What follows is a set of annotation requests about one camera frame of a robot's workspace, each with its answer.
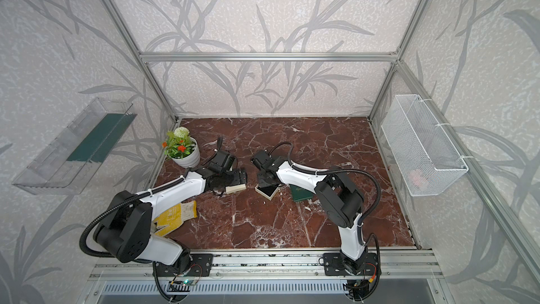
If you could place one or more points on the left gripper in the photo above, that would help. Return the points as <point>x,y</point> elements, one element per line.
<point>237,178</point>

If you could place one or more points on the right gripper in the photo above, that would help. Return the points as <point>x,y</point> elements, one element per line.
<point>260,184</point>

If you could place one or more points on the cream box base black insert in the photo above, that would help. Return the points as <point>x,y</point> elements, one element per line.
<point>267,192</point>

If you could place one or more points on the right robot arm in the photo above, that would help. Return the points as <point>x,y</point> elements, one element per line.
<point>339,196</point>

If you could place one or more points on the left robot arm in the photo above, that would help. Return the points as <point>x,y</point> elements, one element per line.
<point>124,231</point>

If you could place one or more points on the green jewelry box near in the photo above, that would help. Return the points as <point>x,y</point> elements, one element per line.
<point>300,194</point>

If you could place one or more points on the potted flower plant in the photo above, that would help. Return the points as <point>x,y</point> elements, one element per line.
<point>182,148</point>

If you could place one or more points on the yellow paper tag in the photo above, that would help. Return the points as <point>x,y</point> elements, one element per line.
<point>174,217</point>

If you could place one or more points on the pink object in basket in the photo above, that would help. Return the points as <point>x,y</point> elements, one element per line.
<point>417,178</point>

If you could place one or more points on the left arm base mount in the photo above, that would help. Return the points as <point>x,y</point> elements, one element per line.
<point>195,265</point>

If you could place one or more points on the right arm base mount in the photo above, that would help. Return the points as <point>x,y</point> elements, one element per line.
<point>337,264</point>

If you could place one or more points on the clear plastic wall tray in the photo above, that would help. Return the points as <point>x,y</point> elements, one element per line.
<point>67,165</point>

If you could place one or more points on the white wire mesh basket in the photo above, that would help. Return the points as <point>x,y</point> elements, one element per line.
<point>418,141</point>

